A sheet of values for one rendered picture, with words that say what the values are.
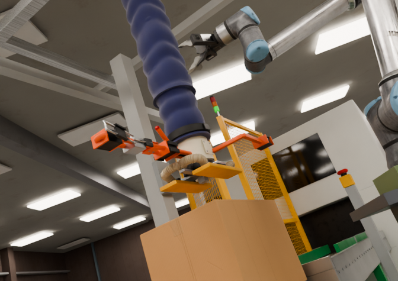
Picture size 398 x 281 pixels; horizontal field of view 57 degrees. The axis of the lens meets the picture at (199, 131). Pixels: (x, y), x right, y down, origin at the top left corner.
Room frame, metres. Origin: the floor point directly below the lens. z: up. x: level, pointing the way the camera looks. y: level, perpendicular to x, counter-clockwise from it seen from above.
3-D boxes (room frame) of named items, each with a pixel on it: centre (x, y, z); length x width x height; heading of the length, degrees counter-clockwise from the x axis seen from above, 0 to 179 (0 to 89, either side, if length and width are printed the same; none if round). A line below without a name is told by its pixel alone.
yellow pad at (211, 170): (1.71, -0.03, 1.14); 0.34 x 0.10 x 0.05; 155
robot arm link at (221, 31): (1.32, -0.24, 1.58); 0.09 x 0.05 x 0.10; 154
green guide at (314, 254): (3.58, -0.50, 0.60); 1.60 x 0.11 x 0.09; 154
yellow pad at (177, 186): (1.80, 0.15, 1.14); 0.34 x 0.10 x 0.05; 155
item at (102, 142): (1.22, 0.32, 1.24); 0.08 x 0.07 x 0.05; 155
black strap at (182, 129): (1.75, 0.06, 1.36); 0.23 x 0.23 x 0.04
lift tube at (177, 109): (1.75, 0.06, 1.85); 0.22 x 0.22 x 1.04
